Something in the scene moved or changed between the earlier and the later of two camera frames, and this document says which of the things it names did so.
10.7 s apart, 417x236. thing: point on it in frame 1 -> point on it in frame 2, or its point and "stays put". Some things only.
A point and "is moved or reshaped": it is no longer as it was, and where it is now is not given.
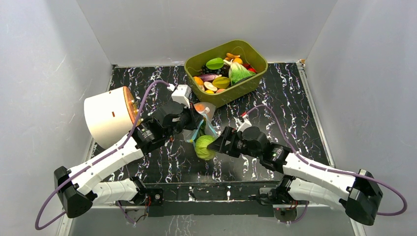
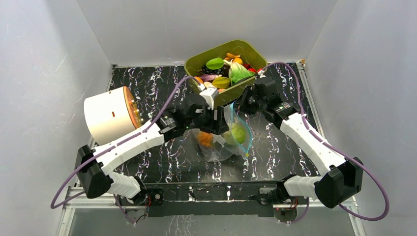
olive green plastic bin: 227,73 stays put
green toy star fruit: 215,63 stays put
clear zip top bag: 206,127 is moved or reshaped
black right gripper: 228,141 -> 247,101
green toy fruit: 201,144 is moved or reshaped
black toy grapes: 206,71 stays put
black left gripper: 195,119 -> 216,127
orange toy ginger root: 229,56 stays put
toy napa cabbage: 237,72 stays put
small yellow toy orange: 237,60 stays put
